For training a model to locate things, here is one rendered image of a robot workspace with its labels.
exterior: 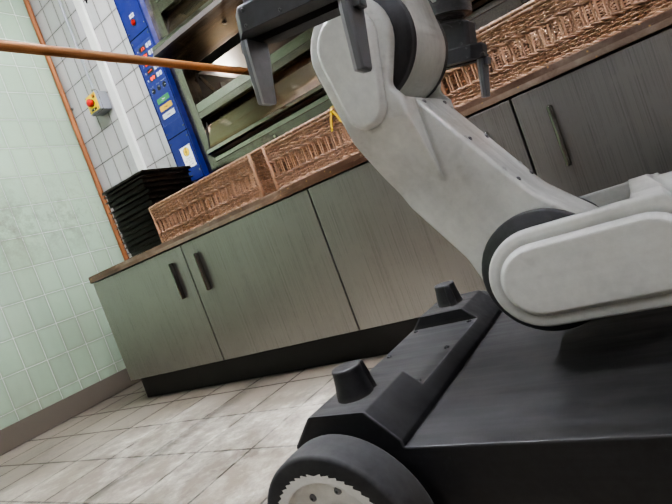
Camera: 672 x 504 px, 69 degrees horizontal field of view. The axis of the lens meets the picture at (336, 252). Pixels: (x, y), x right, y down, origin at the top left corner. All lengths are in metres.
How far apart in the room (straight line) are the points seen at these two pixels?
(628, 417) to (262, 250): 1.26
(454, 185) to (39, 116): 2.74
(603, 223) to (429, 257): 0.81
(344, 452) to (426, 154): 0.35
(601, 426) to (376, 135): 0.39
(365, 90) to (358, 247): 0.84
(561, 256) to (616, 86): 0.69
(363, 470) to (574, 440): 0.19
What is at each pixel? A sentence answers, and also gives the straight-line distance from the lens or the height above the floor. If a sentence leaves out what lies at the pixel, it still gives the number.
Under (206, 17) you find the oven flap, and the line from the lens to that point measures 2.27.
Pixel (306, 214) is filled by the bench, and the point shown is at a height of 0.48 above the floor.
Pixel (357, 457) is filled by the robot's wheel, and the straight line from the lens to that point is 0.53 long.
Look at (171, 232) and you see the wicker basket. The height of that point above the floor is 0.61.
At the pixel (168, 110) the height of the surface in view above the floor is 1.22.
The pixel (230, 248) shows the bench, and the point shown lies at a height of 0.47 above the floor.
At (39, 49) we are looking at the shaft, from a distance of 1.73.
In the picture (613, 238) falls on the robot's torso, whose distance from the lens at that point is 0.55.
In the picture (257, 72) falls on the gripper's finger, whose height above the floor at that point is 0.57.
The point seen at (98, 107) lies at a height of 1.42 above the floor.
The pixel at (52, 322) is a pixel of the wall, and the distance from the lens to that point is 2.78.
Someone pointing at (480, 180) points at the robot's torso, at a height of 0.40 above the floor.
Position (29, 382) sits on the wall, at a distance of 2.71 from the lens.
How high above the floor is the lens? 0.41
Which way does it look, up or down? 3 degrees down
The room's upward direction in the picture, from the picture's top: 20 degrees counter-clockwise
